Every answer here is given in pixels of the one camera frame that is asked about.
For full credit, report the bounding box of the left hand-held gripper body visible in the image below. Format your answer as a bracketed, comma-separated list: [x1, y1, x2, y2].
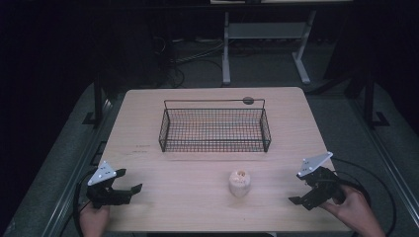
[85, 160, 133, 210]

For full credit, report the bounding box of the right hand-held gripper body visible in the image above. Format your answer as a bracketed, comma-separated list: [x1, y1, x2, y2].
[295, 150, 347, 211]

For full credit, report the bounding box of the white metal stand frame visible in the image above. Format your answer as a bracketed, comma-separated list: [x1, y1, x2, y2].
[221, 9, 318, 87]

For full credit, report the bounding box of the bundle of floor cables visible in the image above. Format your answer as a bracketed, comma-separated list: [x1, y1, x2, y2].
[151, 35, 225, 89]

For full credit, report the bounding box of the black wire basket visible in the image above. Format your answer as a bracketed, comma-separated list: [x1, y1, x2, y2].
[158, 98, 273, 154]

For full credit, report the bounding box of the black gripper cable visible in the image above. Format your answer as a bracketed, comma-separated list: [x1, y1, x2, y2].
[331, 157, 398, 237]
[72, 167, 100, 237]

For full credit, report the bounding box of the aluminium rail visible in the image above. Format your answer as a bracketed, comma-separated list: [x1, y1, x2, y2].
[41, 98, 115, 237]
[348, 98, 419, 229]

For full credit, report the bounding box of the person's left hand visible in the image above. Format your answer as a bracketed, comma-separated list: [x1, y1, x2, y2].
[78, 201, 112, 237]

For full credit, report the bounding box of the black metal post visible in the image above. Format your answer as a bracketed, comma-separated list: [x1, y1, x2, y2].
[82, 70, 113, 128]
[361, 70, 391, 130]

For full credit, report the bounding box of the person's right hand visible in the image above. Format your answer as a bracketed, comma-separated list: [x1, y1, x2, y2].
[320, 184, 374, 229]

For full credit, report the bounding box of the cream lumpy round object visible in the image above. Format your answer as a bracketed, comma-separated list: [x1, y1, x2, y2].
[228, 168, 252, 198]

